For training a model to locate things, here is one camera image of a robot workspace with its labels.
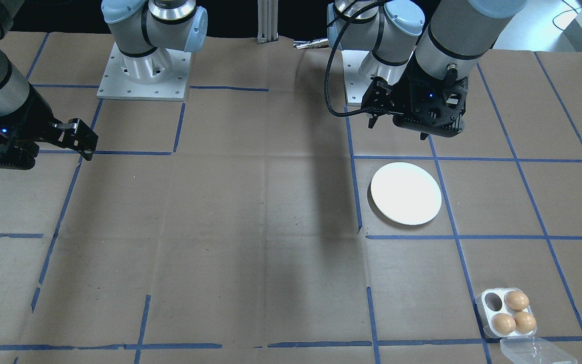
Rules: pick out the brown egg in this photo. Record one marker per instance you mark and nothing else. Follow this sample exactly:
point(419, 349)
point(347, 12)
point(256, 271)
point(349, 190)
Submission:
point(516, 300)
point(525, 322)
point(503, 323)

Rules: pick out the clear plastic egg box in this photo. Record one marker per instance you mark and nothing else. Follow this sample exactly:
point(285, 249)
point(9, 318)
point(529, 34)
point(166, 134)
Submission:
point(487, 317)

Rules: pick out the silver metal connector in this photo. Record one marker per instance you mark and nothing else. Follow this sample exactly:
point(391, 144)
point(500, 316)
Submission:
point(308, 44)

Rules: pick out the white bowl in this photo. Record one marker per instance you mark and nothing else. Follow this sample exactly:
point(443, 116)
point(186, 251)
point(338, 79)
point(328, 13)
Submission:
point(406, 193)

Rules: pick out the white square base plate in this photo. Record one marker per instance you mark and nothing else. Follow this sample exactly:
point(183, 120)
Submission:
point(114, 91)
point(354, 93)

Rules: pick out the black ridged wrist camera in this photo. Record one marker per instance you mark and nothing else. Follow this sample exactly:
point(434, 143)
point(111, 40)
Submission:
point(432, 127)
point(3, 161)

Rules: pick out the aluminium frame post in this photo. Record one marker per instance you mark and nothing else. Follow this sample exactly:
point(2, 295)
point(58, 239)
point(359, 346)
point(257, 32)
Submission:
point(268, 20)

